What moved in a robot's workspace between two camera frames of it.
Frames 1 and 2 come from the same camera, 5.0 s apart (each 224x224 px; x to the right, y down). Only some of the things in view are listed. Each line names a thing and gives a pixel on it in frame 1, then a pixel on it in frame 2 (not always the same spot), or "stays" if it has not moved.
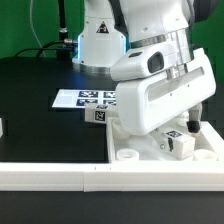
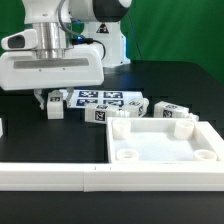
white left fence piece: (1, 128) stays
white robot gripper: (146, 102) -> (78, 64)
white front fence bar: (111, 176) stays
